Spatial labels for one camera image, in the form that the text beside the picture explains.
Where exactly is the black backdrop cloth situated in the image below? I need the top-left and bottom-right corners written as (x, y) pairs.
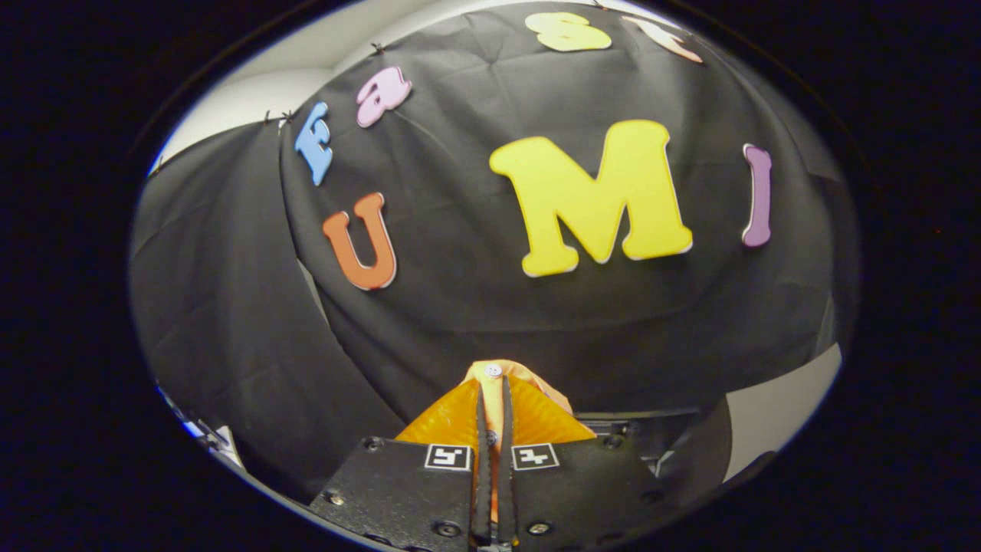
top-left (129, 0), bottom-right (861, 503)

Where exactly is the orange polo shirt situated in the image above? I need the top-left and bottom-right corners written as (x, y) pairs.
top-left (463, 359), bottom-right (575, 526)

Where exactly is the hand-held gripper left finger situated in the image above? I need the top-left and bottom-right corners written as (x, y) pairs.
top-left (310, 376), bottom-right (496, 550)

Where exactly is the grey cabinet with dark top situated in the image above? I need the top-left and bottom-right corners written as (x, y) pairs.
top-left (723, 343), bottom-right (843, 484)

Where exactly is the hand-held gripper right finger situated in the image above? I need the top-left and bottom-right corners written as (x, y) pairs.
top-left (497, 376), bottom-right (668, 549)

